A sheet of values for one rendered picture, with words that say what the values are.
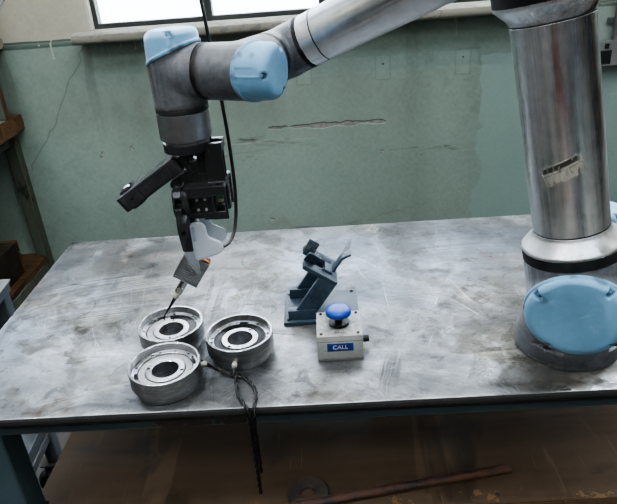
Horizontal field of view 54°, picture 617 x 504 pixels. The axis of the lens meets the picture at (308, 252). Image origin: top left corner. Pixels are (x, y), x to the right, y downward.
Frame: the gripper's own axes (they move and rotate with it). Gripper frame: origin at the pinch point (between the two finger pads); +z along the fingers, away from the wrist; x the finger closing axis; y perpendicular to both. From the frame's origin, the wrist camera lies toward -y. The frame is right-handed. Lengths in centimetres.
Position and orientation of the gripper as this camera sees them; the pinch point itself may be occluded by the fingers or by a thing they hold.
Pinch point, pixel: (194, 262)
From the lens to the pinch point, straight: 98.8
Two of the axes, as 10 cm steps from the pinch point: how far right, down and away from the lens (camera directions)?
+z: 0.7, 8.9, 4.5
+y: 10.0, -0.7, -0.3
